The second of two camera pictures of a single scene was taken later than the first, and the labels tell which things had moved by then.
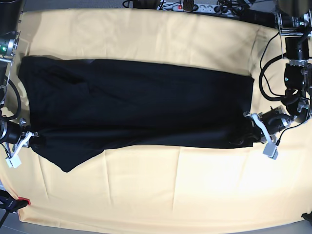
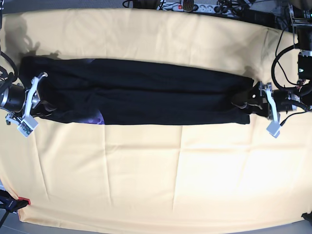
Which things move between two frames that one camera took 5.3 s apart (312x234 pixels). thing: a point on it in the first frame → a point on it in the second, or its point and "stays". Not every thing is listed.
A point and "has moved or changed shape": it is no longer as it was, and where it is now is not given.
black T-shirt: (81, 107) has moved or changed shape
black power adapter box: (262, 17) stays
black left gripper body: (9, 132) → (15, 101)
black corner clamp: (307, 217) stays
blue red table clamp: (9, 205) stays
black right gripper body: (275, 119) → (259, 101)
